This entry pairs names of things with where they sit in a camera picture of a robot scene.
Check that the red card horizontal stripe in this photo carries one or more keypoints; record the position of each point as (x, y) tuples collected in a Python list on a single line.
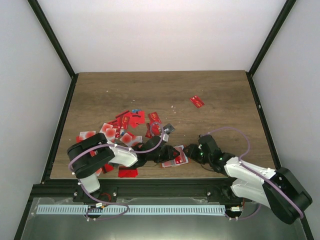
[(124, 172)]

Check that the lone red VIP card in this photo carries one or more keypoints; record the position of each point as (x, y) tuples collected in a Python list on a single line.
[(196, 101)]

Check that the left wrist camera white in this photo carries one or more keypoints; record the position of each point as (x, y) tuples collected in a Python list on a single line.
[(165, 137)]

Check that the brown leather card holder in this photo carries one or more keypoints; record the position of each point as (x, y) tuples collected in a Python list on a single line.
[(171, 163)]

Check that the red VIP card handled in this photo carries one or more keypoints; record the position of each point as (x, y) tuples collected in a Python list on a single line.
[(154, 117)]

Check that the black VIP card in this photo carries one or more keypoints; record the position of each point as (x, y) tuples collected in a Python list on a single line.
[(168, 129)]

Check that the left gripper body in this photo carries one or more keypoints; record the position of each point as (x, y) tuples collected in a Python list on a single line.
[(160, 157)]

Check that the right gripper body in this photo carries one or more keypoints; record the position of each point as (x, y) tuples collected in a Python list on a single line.
[(202, 158)]

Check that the black frame front beam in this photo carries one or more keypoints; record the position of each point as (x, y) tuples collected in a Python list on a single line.
[(213, 189)]

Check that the white card red circle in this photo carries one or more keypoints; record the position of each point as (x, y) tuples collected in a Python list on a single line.
[(128, 139)]

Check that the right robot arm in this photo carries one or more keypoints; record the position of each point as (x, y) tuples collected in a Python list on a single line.
[(277, 189)]

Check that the light blue slotted rail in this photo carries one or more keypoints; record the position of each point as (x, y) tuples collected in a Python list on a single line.
[(203, 210)]

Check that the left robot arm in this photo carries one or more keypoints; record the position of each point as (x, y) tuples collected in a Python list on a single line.
[(93, 153)]

